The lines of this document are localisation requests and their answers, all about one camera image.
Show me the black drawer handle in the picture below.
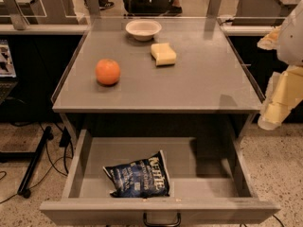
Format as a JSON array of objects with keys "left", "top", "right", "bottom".
[{"left": 143, "top": 213, "right": 182, "bottom": 227}]

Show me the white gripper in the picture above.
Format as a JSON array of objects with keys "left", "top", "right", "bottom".
[{"left": 257, "top": 26, "right": 303, "bottom": 131}]

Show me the grey counter cabinet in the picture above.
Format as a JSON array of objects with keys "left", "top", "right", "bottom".
[{"left": 51, "top": 16, "right": 269, "bottom": 144}]

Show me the white paper bowl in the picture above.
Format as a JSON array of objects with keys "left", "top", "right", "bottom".
[{"left": 125, "top": 19, "right": 162, "bottom": 42}]

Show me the black stand leg with wheel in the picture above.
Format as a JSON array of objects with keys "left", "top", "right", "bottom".
[{"left": 17, "top": 126, "right": 53, "bottom": 199}]

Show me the clear acrylic barrier panel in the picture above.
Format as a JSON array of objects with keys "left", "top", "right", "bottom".
[{"left": 0, "top": 0, "right": 286, "bottom": 30}]

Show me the black floor cable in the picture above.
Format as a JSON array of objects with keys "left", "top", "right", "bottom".
[{"left": 0, "top": 123, "right": 75, "bottom": 205}]

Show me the open grey top drawer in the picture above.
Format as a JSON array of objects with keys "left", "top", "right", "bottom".
[{"left": 41, "top": 131, "right": 279, "bottom": 227}]

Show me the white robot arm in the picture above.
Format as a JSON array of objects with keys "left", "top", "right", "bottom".
[{"left": 258, "top": 1, "right": 303, "bottom": 131}]

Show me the orange fruit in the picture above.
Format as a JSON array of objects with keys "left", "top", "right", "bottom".
[{"left": 95, "top": 59, "right": 120, "bottom": 85}]

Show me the yellow sponge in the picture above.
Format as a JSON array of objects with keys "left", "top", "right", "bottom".
[{"left": 151, "top": 43, "right": 176, "bottom": 66}]

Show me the blue Kettle chip bag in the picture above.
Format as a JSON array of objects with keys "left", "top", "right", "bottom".
[{"left": 103, "top": 150, "right": 169, "bottom": 199}]

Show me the laptop with lit screen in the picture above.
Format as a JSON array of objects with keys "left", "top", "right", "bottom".
[{"left": 0, "top": 40, "right": 18, "bottom": 104}]

